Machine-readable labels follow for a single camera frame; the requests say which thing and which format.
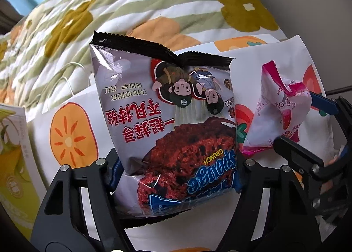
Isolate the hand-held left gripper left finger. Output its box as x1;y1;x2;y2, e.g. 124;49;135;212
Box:
30;148;130;252

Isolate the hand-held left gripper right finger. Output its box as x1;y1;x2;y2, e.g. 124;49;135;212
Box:
217;153;321;252

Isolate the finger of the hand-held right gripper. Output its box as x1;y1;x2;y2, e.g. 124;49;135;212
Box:
310;92;352;138
272;136;330;182

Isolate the pink and white strawberry packet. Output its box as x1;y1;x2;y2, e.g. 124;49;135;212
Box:
241;60;314;157

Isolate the grey sponge cake packet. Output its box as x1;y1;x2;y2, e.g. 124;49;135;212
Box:
89;31;244;228

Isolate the green and white cardboard box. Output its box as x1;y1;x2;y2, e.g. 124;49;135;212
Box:
0;104;46;230

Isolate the white persimmon print paper bag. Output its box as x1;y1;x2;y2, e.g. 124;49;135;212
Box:
26;33;334;252

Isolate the floral striped quilt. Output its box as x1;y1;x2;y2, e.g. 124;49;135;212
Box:
0;0;286;107

